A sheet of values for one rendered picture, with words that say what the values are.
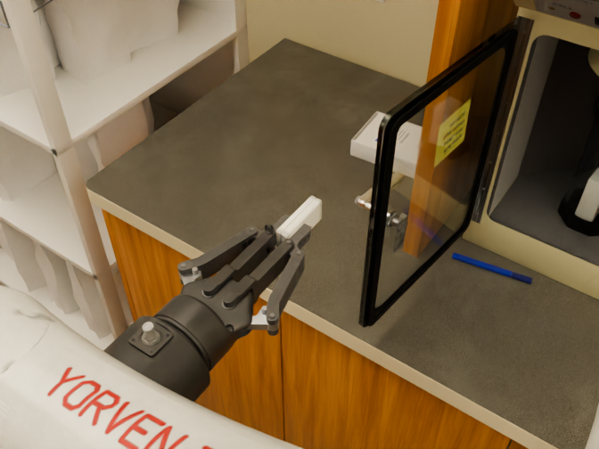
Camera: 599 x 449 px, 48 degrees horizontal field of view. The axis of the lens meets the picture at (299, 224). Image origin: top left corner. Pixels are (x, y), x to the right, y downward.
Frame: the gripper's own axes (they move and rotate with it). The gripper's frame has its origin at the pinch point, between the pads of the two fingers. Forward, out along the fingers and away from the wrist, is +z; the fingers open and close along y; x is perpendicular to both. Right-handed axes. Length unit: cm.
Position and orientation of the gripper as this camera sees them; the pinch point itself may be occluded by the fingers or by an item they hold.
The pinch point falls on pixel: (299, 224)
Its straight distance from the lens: 75.7
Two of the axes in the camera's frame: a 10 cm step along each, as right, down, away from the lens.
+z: 5.7, -5.8, 5.8
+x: 0.0, 7.1, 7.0
